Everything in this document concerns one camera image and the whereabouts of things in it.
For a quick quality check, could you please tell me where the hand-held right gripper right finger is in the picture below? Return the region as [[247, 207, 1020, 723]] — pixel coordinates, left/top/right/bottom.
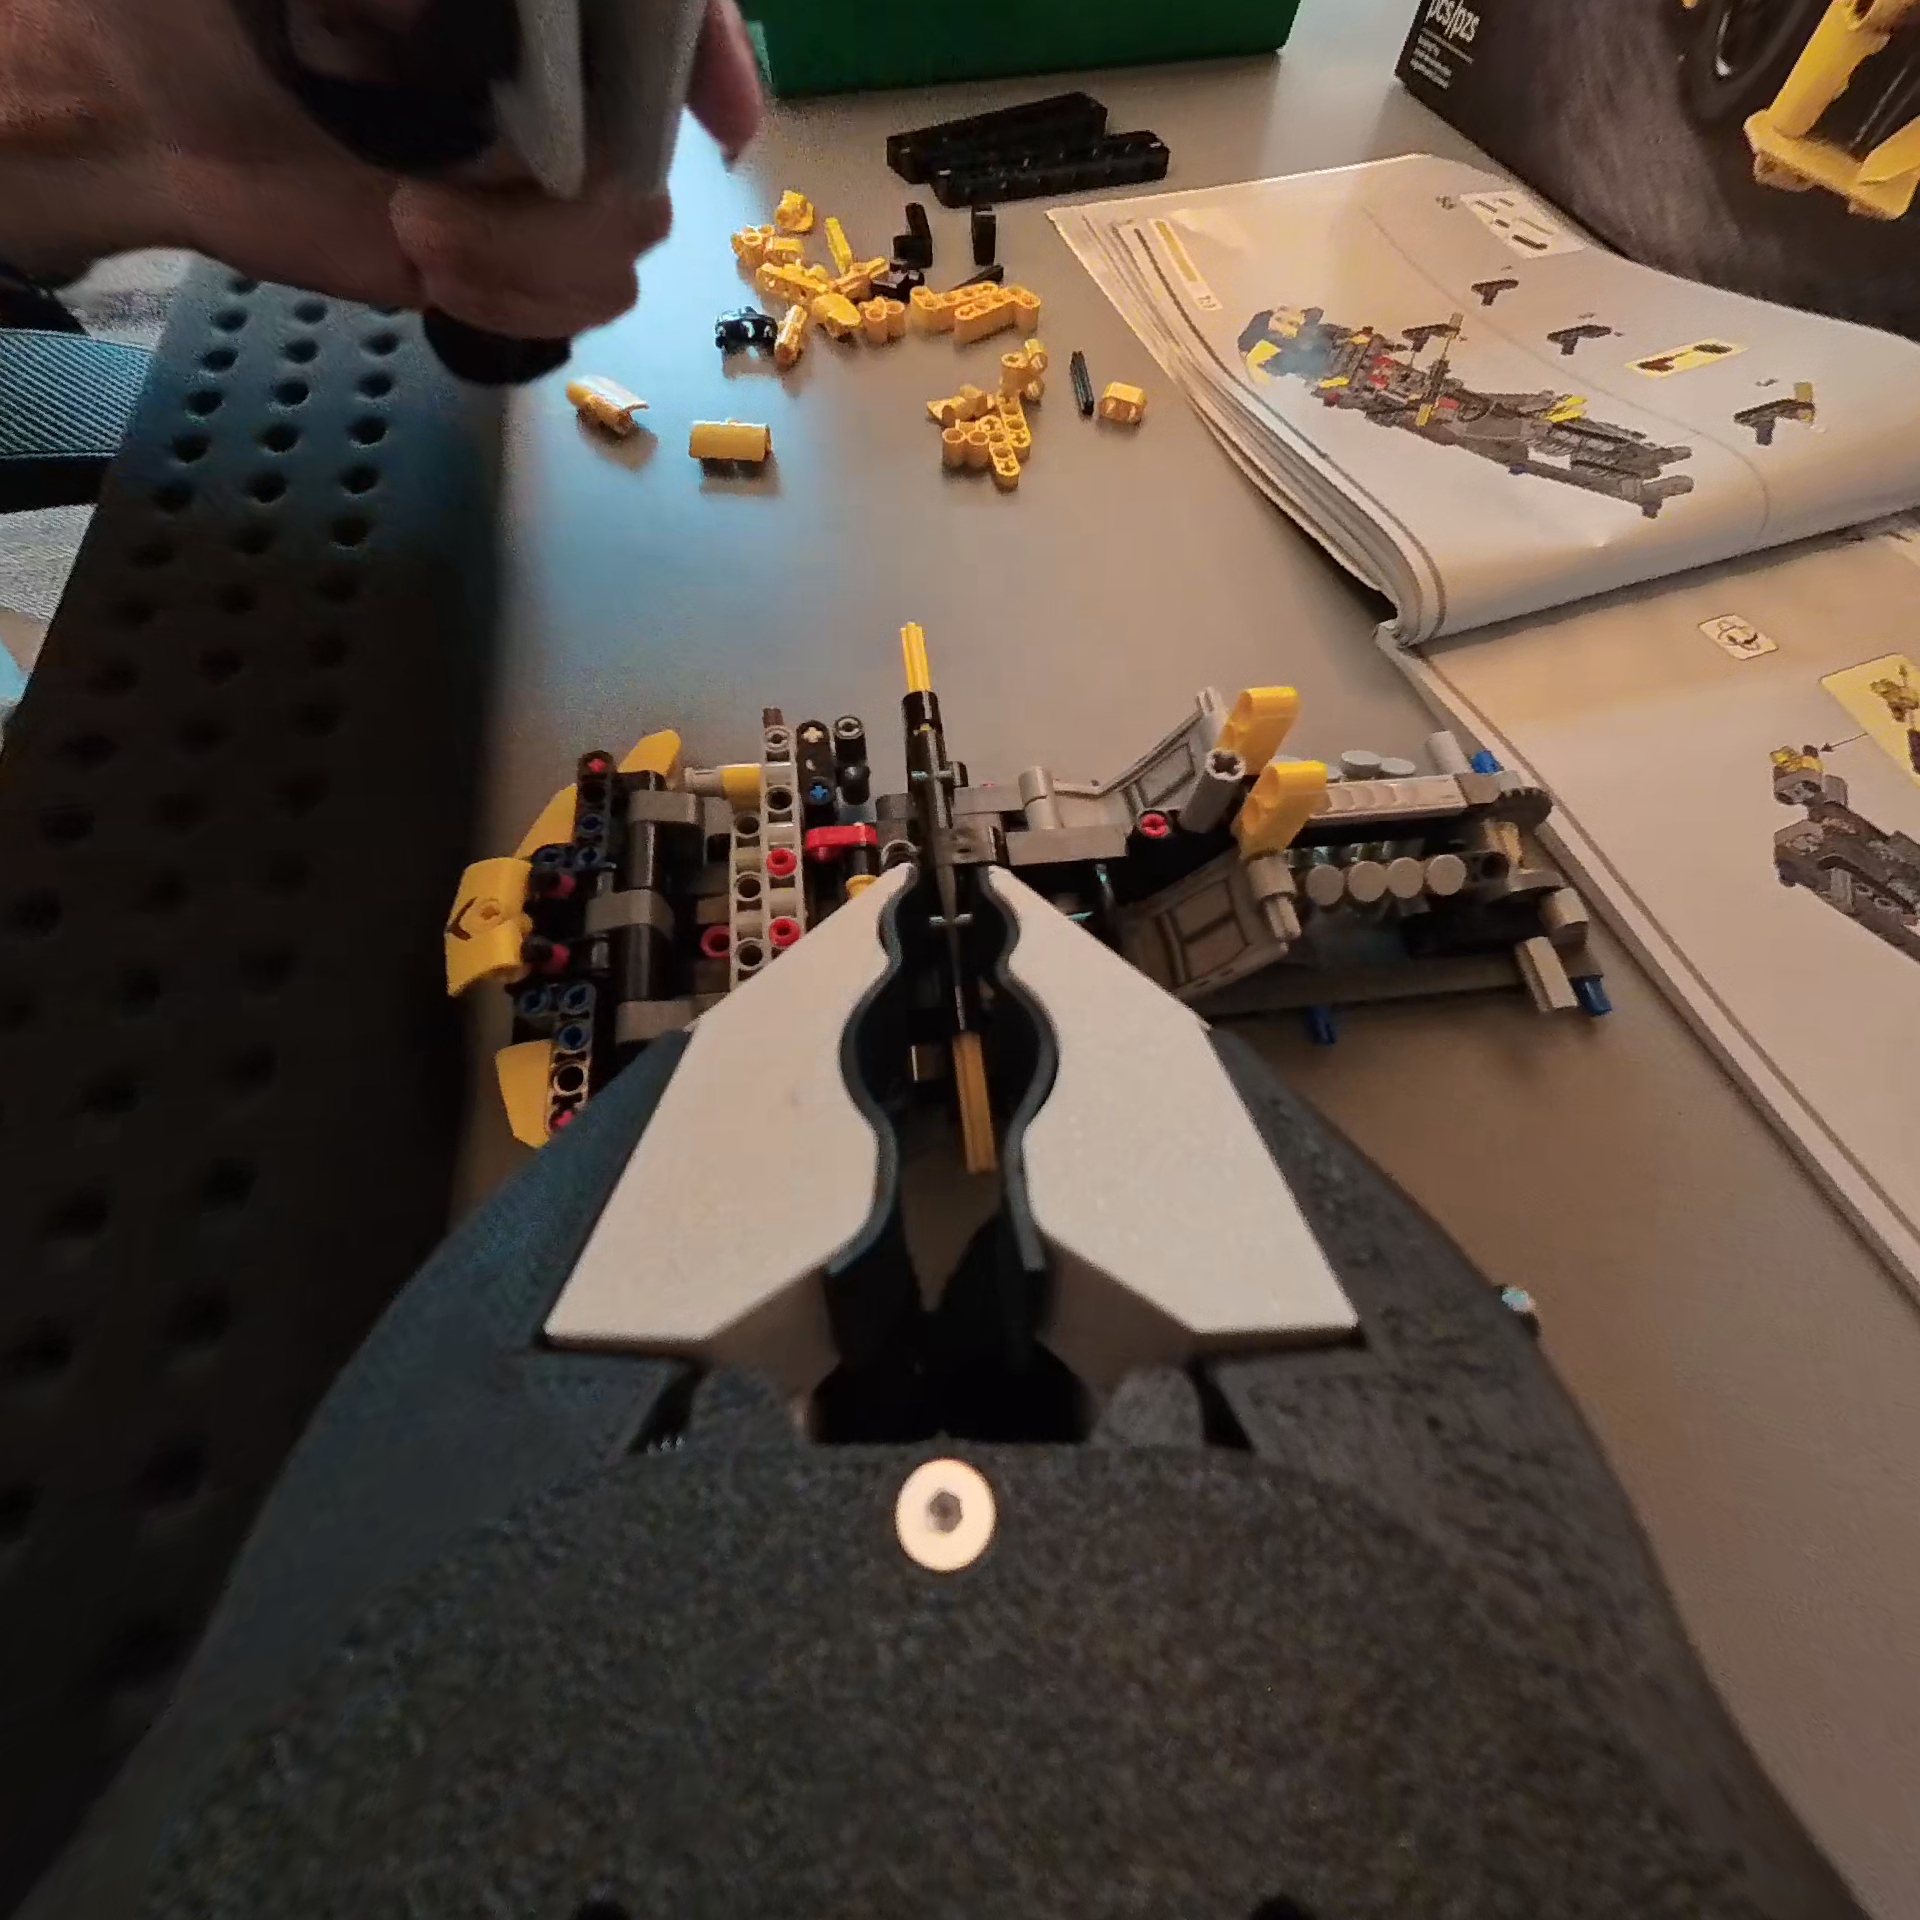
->
[[964, 866, 1361, 1442]]

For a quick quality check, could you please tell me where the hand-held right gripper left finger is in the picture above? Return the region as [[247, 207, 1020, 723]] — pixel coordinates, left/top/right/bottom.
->
[[542, 865, 942, 1442]]

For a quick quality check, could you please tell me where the partly built lego car chassis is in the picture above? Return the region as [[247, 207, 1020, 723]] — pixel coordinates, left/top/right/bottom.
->
[[445, 688, 1618, 1149]]

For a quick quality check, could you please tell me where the pile of yellow lego pieces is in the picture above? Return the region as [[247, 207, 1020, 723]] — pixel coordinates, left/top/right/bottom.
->
[[727, 186, 1149, 489]]

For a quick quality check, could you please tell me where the Lego Technic set box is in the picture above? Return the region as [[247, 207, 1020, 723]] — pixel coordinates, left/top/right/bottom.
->
[[1394, 0, 1920, 301]]

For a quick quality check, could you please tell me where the person's left hand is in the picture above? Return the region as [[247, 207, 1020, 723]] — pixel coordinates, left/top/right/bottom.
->
[[0, 0, 771, 346]]

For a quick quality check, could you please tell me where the green box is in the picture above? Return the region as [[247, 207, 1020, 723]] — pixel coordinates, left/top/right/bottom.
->
[[741, 0, 1305, 100]]

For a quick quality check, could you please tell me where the open instruction booklet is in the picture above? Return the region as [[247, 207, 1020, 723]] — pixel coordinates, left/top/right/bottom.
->
[[1044, 149, 1920, 1299]]

